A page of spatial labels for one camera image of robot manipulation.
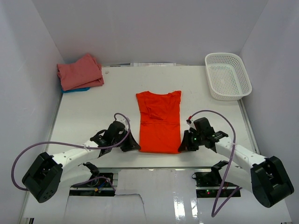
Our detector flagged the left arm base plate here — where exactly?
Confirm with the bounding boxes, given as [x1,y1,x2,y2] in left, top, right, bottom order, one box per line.
[69,178,115,197]

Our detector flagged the folded blue t shirt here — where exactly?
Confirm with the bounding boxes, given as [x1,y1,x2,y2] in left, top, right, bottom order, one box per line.
[61,87,90,93]

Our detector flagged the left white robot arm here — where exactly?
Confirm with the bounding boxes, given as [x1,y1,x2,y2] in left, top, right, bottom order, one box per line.
[22,120,141,203]

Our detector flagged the papers at back edge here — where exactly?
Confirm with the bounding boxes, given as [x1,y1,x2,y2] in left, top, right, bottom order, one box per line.
[103,63,184,67]

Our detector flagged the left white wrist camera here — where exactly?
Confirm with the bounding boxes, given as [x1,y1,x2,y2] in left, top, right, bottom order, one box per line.
[119,118,129,128]

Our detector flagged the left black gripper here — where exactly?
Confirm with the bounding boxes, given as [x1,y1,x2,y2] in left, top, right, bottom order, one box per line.
[112,128,140,152]

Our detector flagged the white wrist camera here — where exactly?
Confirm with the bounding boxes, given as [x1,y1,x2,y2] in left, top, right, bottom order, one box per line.
[186,117,197,133]
[119,118,129,128]

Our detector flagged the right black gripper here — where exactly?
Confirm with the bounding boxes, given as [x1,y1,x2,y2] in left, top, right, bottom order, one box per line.
[178,130,204,152]

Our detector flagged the orange t shirt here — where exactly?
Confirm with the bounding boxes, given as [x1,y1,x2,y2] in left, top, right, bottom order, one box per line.
[136,91,181,154]

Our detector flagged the folded pink t shirt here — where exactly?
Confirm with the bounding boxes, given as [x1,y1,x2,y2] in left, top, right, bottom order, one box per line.
[57,53,104,91]

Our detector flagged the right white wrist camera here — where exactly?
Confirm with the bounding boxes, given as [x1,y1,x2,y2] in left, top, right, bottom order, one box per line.
[186,117,197,133]

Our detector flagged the white plastic basket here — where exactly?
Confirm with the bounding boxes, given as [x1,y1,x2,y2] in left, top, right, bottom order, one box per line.
[205,53,252,101]

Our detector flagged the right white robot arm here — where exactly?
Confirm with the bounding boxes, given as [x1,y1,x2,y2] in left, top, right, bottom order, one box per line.
[178,118,294,208]

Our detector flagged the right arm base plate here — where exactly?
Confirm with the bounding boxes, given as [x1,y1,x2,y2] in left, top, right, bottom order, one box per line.
[192,161,237,198]

